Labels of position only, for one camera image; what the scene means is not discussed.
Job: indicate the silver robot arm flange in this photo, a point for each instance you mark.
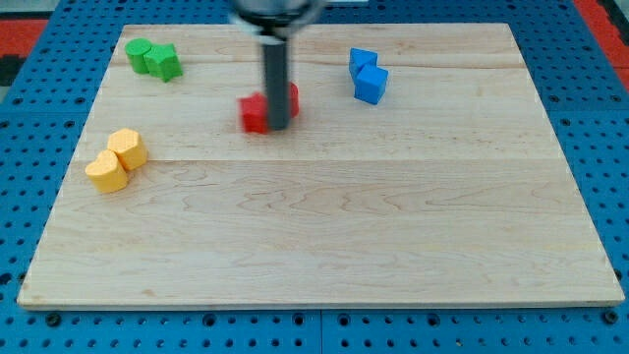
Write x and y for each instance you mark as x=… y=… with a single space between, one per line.
x=274 y=18

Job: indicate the red star block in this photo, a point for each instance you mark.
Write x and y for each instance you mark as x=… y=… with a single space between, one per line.
x=253 y=111

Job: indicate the green star block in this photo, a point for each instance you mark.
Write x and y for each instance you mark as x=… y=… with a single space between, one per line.
x=162 y=62

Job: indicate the red block behind rod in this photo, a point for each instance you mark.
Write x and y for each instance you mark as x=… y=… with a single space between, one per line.
x=294 y=100

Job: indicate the wooden board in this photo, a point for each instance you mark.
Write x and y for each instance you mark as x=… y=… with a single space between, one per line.
x=453 y=192

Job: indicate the blue cube block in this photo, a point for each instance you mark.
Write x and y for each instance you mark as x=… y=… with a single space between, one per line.
x=370 y=84

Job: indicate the blue block rear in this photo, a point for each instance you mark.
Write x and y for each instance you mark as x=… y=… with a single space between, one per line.
x=358 y=59

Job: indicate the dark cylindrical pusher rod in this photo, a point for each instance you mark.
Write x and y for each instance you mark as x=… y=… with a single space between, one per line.
x=276 y=80

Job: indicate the yellow hexagon block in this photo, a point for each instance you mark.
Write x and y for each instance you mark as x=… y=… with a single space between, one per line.
x=128 y=145

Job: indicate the yellow heart block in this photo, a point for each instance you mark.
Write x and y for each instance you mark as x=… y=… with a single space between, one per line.
x=106 y=173

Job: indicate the green cylinder block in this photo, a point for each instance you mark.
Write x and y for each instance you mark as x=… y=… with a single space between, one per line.
x=135 y=50

